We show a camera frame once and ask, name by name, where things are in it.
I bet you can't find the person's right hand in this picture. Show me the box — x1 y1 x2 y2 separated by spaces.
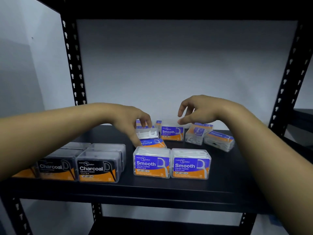
177 94 226 126

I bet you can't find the person's left hand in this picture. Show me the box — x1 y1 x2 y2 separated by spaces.
107 104 152 148

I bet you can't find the blue-label dental flosser box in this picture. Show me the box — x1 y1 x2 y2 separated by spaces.
136 127 160 140

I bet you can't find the person's left forearm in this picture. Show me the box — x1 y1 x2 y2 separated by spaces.
0 103 111 182

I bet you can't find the person's right forearm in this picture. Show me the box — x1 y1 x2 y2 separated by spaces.
220 101 313 235

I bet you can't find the black-label charcoal flosser box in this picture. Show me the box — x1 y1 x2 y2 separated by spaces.
90 143 127 171
61 142 92 150
12 166 40 179
37 149 78 181
76 150 122 183

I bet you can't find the cluster of blue flosser boxes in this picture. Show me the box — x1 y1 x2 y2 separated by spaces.
133 119 236 180

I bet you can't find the black metal shelving rack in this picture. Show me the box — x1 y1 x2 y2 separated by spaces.
285 108 313 162
0 0 313 235

